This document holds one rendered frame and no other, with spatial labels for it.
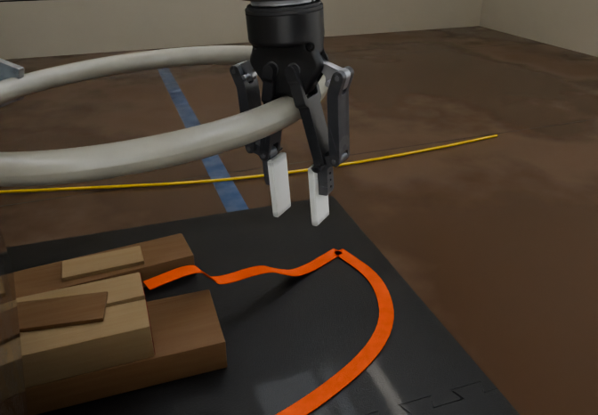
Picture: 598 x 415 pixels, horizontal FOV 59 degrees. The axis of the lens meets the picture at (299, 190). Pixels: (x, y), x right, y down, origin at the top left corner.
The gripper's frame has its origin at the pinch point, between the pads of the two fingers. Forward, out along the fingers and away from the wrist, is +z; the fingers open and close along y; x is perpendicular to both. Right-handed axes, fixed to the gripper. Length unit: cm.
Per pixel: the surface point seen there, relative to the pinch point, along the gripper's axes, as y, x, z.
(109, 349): 67, -13, 62
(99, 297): 78, -22, 56
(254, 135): -0.4, 7.5, -9.3
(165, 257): 91, -57, 69
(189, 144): 2.4, 13.4, -10.2
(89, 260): 110, -42, 66
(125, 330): 64, -17, 58
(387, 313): 20, -77, 82
